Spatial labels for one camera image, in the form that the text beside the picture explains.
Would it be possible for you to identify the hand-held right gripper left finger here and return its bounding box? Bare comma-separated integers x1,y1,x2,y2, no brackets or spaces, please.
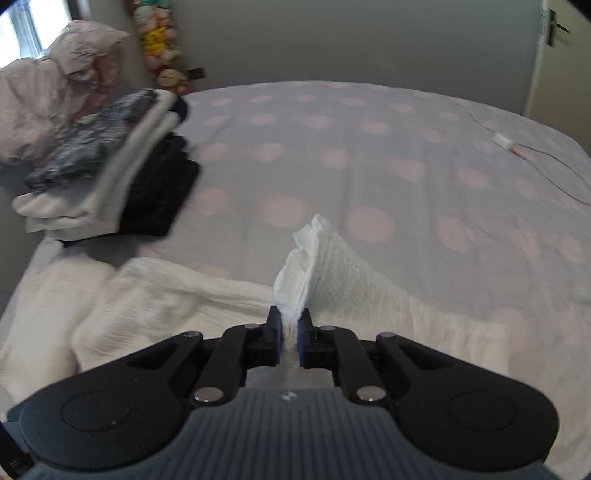
115,307,283,404

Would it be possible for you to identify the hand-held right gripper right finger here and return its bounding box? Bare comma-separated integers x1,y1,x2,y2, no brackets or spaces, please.
298,309,462,406

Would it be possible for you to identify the white textured garment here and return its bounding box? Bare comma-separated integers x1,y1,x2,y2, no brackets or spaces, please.
0,213,511,398

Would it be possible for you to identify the stack of folded clothes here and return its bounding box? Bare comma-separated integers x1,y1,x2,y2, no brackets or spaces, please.
13,90,184,234

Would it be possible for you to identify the folded black garment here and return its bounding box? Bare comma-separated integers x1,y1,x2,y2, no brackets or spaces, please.
62,133,202,246

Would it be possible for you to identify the bed with pink dotted sheet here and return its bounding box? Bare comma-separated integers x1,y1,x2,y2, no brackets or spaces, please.
0,80,591,480

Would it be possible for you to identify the folded dark floral garment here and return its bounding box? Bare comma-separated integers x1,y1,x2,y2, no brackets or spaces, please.
24,89,160,191

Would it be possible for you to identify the brown plush toy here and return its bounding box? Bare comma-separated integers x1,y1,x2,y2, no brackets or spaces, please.
156,68,191,96

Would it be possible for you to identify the yellow plush toy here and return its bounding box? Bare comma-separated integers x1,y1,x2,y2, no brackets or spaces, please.
142,25,180,64

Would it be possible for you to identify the crumpled pink dotted duvet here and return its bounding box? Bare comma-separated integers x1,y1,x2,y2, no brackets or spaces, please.
0,21,139,168

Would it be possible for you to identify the pastel plush toy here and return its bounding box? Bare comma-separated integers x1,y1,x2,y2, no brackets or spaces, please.
133,0,172,25

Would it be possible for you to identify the cream door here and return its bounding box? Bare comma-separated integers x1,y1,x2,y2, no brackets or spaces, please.
523,0,591,153

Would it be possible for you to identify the window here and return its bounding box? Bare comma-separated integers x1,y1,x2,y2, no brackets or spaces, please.
0,0,77,61

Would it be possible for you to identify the white charging cable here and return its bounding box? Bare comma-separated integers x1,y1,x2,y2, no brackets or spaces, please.
465,111,591,207

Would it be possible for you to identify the dark door handle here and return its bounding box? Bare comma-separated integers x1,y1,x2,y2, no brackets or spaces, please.
546,8,571,47

